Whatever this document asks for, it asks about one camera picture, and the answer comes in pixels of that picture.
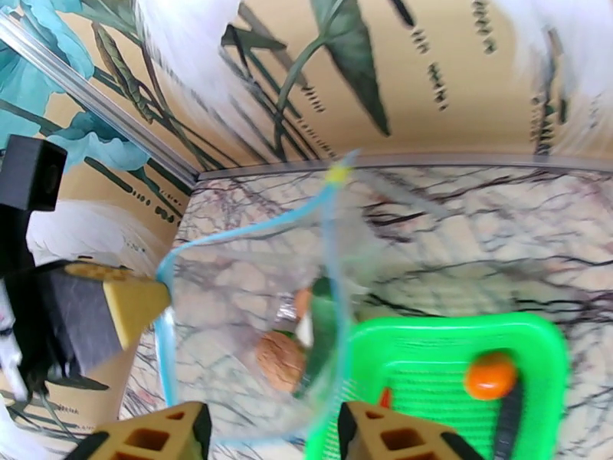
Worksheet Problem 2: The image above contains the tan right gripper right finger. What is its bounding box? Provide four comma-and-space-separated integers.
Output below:
336, 402, 485, 460

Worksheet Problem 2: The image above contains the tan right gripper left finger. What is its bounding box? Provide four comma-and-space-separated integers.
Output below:
62, 401, 213, 460

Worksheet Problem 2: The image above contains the clear zip-top bag blue zipper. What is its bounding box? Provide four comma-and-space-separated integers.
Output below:
155, 149, 379, 448

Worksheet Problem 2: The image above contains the green toy vegetable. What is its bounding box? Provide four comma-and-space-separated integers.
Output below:
299, 276, 346, 397

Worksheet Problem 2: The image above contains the brown round toy food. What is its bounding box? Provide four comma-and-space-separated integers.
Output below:
254, 330, 307, 393

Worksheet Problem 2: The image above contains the silver grey toy food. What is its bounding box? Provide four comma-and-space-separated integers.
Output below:
273, 300, 303, 333

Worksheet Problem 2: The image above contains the orange toy food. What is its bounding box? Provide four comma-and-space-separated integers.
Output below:
293, 288, 315, 320

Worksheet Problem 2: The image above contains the green plastic mesh basket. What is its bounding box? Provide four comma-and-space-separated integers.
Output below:
303, 312, 571, 460

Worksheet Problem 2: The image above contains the orange toy tangerine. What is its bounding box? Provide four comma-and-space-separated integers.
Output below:
463, 353, 520, 401

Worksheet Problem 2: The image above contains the black elongated object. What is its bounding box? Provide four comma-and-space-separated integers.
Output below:
493, 382, 526, 460

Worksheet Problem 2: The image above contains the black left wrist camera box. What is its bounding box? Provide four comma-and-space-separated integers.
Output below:
0, 135, 68, 213

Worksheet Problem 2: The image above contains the aluminium frame post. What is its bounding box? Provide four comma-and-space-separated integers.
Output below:
0, 12, 200, 189

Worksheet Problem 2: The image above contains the aluminium table edge rail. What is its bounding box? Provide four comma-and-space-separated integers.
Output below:
197, 153, 613, 182

